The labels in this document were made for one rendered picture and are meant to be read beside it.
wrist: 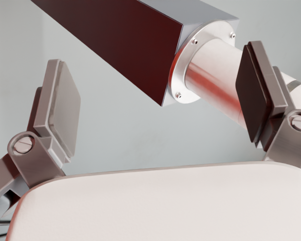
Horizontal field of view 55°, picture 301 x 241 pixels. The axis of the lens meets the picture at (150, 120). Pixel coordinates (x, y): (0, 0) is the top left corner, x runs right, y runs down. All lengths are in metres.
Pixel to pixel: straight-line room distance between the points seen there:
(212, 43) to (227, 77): 0.09
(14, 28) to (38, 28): 0.11
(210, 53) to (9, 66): 1.18
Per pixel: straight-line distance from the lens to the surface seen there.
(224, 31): 0.63
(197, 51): 0.58
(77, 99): 0.16
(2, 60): 1.56
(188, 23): 0.55
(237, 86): 0.16
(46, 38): 1.58
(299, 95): 0.51
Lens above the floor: 1.33
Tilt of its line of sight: 33 degrees down
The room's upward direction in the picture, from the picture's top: 131 degrees clockwise
